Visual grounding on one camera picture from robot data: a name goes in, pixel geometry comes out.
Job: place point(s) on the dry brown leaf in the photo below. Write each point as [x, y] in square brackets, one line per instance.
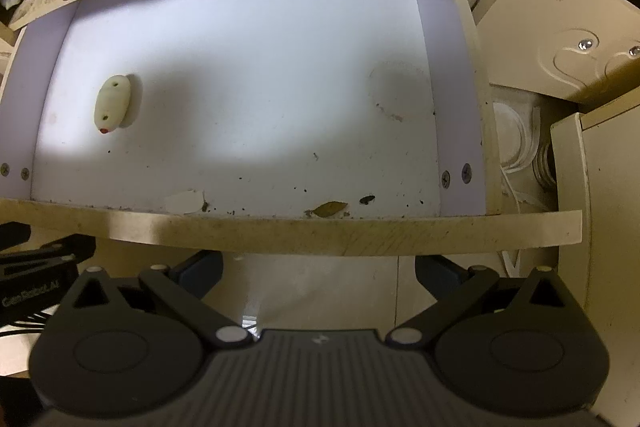
[327, 208]

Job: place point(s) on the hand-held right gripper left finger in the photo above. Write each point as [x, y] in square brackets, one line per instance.
[200, 274]

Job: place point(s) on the small white oval toy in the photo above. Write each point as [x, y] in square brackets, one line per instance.
[113, 104]

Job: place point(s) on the white wooden drawer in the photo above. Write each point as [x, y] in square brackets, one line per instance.
[250, 107]

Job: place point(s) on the small dark debris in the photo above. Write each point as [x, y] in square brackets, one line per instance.
[366, 199]

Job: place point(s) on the torn white paper scrap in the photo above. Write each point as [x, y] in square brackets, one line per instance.
[185, 202]

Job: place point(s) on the white plastic lid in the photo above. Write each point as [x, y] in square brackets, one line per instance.
[512, 137]

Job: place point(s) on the cream carved cabinet panel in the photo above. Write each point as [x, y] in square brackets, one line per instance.
[565, 27]

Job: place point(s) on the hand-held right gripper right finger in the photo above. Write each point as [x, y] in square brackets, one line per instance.
[440, 274]

